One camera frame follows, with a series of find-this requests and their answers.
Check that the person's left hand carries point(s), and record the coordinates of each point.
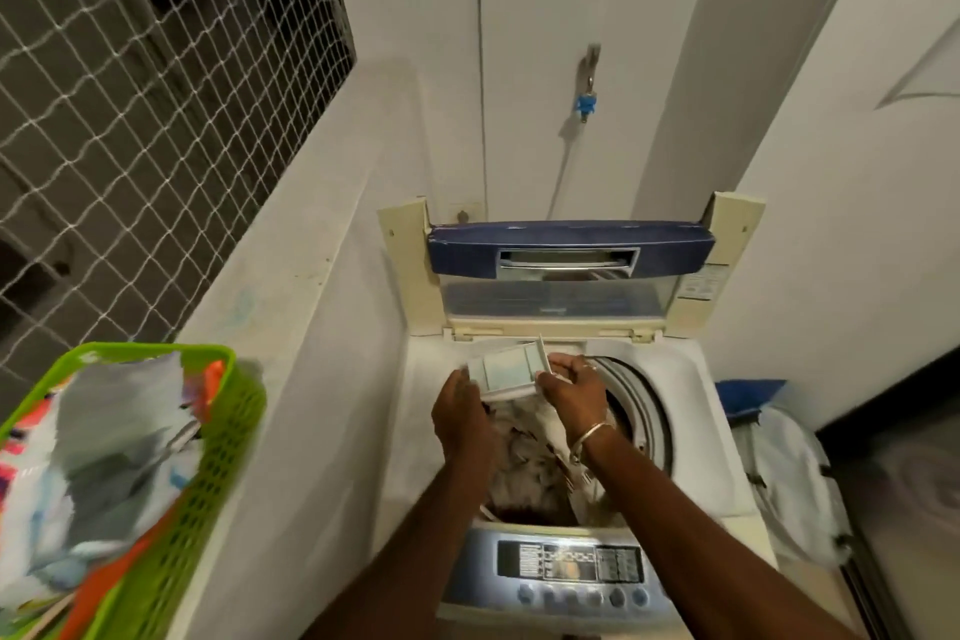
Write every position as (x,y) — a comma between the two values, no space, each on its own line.
(459,414)

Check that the person's right hand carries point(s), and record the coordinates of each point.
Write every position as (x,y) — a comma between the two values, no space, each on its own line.
(576,396)

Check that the person's right thumb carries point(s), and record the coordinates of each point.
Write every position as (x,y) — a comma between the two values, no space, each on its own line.
(559,382)

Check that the person's left fingers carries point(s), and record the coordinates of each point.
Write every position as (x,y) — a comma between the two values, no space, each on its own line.
(465,383)

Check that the white detergent drawer tray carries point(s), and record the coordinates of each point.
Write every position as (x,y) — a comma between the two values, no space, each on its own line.
(508,373)

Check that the person's left forearm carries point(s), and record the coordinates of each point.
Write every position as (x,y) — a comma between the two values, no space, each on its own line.
(401,549)

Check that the person's right forearm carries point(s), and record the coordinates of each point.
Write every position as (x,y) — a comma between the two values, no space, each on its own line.
(697,546)

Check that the white top-load washing machine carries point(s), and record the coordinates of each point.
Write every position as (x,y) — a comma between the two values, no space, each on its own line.
(570,422)

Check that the metal bangle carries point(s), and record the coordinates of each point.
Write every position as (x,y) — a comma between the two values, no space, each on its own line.
(587,439)

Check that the laundry in washer drum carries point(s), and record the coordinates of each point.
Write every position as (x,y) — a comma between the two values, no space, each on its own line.
(529,463)

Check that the blue washing machine lid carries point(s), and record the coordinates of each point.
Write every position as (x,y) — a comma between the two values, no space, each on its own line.
(570,264)

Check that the washing machine control panel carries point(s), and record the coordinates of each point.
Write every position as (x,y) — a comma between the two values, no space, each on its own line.
(570,572)

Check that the blue plastic object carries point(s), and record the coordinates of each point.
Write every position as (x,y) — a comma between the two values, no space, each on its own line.
(750,396)

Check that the white cloth bag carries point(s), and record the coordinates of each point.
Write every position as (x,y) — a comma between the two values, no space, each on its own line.
(795,486)

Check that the green plastic laundry basket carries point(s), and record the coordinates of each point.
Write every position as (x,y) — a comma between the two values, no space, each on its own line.
(187,482)

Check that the clothes in green basket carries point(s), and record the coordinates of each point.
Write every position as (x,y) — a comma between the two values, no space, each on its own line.
(82,482)

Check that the white mesh window net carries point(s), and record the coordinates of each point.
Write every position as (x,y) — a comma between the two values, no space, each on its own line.
(142,107)

